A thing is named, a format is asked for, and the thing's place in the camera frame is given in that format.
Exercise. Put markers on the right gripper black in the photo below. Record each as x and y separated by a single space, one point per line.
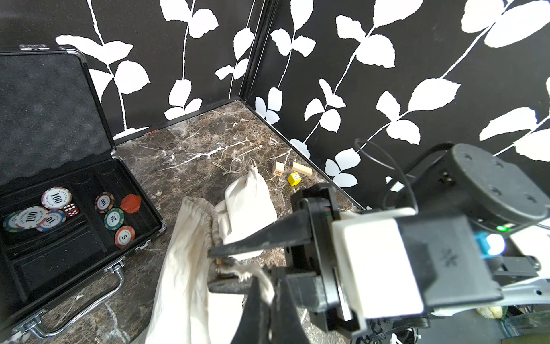
310 255

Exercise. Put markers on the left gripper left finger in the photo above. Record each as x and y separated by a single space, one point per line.
254 323

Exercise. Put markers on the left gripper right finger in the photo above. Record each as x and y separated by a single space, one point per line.
285 325

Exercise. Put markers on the cream cloth bag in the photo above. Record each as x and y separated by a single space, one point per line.
246 209
181 310

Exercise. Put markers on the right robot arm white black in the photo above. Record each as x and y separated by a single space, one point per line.
498 199

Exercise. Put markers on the yellow die block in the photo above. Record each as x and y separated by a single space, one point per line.
294 179

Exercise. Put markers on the long wooden block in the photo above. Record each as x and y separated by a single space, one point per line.
299 168

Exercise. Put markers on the small wooden cube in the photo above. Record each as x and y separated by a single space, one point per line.
278 168

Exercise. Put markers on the red chip in case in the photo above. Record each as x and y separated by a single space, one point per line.
131 203

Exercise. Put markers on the open black poker chip case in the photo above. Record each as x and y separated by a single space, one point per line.
64 238

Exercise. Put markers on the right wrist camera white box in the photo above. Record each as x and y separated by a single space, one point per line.
396 262

